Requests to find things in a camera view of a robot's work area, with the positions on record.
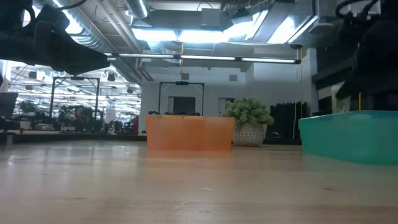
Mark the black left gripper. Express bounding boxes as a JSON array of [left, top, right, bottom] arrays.
[[0, 20, 111, 76]]

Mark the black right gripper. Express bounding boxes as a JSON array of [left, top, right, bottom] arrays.
[[335, 21, 398, 101]]

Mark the green translucent plastic bin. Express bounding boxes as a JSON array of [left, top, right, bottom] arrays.
[[297, 110, 398, 166]]

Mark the orange translucent plastic bin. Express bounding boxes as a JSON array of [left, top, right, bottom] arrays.
[[145, 114, 236, 152]]

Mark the person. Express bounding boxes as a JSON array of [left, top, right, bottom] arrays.
[[73, 105, 96, 132]]

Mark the green background office plant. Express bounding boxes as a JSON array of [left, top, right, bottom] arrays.
[[19, 101, 37, 130]]

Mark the black curtain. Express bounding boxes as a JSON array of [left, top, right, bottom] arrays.
[[269, 101, 309, 141]]

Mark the dark background table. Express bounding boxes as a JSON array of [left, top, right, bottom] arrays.
[[0, 129, 147, 144]]

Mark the dark computer monitor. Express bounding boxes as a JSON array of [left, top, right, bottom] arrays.
[[0, 91, 19, 119]]

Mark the green artificial succulent plant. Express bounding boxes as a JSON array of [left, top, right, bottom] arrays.
[[221, 96, 275, 127]]

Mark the grey patterned plant pot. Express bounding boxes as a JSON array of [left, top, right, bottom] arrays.
[[231, 123, 267, 147]]

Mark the long LED light bar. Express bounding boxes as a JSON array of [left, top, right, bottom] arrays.
[[104, 52, 302, 65]]

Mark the grey ceiling unit box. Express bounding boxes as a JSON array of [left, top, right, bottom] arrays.
[[200, 7, 223, 29]]

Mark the black metal rig frame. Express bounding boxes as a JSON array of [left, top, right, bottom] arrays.
[[157, 80, 205, 116], [49, 76, 101, 131]]

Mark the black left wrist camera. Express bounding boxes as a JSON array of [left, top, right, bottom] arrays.
[[34, 4, 71, 34]]

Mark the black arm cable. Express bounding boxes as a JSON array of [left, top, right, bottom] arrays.
[[57, 0, 89, 11]]

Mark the silver round air duct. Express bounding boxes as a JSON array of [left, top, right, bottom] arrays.
[[124, 0, 150, 19]]

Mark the orange hanging cord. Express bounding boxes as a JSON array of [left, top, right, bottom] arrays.
[[179, 42, 185, 75]]

